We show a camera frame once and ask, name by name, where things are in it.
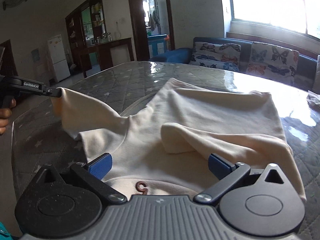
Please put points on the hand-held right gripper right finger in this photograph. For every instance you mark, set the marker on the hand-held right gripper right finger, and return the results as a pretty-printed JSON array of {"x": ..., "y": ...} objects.
[{"x": 218, "y": 166}]

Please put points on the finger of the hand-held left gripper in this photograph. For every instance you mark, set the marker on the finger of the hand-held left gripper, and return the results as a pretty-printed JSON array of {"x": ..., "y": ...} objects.
[{"x": 53, "y": 92}]

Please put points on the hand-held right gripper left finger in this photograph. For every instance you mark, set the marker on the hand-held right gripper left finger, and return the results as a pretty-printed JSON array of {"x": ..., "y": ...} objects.
[{"x": 101, "y": 166}]

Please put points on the cream long-sleeve shirt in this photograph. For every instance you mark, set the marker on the cream long-sleeve shirt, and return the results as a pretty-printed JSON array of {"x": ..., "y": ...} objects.
[{"x": 200, "y": 120}]

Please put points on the person's left hand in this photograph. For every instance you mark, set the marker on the person's left hand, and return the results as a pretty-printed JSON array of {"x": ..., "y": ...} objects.
[{"x": 5, "y": 116}]

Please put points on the white refrigerator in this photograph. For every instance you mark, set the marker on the white refrigerator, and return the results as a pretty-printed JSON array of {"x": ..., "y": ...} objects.
[{"x": 58, "y": 57}]

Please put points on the grey quilted star mattress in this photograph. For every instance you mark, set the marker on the grey quilted star mattress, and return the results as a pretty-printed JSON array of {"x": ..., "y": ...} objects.
[{"x": 120, "y": 85}]

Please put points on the dark wooden cabinet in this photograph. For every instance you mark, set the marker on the dark wooden cabinet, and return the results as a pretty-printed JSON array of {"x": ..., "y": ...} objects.
[{"x": 92, "y": 37}]

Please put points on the butterfly print cushion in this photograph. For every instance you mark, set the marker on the butterfly print cushion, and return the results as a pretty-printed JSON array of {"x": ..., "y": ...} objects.
[
  {"x": 216, "y": 56},
  {"x": 271, "y": 61}
]

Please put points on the blue sofa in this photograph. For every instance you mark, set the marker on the blue sofa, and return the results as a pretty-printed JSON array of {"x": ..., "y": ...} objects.
[{"x": 225, "y": 55}]

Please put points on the blue cabinet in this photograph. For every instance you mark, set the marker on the blue cabinet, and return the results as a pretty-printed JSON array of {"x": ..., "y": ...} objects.
[{"x": 157, "y": 43}]

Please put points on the white crumpled cloth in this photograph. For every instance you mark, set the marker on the white crumpled cloth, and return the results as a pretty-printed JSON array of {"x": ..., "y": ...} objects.
[{"x": 314, "y": 99}]

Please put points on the window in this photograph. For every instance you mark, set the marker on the window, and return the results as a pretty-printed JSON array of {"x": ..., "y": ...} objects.
[{"x": 272, "y": 2}]

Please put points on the dark wooden door frame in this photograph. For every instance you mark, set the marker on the dark wooden door frame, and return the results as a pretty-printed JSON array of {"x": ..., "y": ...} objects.
[{"x": 150, "y": 17}]

